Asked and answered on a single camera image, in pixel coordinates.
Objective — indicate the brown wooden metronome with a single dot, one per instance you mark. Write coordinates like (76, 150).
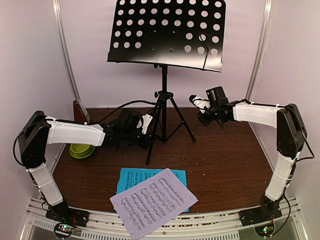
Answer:
(80, 114)

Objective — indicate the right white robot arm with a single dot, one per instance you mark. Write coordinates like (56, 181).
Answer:
(291, 135)

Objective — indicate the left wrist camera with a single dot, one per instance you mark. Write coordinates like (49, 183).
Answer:
(144, 123)

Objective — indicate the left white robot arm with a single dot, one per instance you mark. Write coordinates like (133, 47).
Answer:
(129, 129)

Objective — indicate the green bowl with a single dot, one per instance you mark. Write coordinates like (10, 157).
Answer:
(81, 151)

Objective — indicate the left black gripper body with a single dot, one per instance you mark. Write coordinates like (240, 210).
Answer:
(144, 144)

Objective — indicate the blue sheet music page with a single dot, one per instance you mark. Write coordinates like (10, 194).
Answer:
(130, 177)

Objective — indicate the black music stand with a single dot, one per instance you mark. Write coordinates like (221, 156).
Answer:
(164, 33)

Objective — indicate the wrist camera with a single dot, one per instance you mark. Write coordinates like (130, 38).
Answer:
(200, 103)
(144, 123)

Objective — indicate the lilac sheet music page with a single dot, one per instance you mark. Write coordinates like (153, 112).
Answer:
(151, 204)

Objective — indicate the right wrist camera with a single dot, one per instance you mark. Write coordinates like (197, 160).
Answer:
(200, 103)

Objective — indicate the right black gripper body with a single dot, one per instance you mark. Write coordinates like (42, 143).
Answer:
(206, 121)

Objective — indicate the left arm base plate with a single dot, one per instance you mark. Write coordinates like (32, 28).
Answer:
(70, 216)

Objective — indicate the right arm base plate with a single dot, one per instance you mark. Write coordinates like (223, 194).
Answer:
(254, 216)

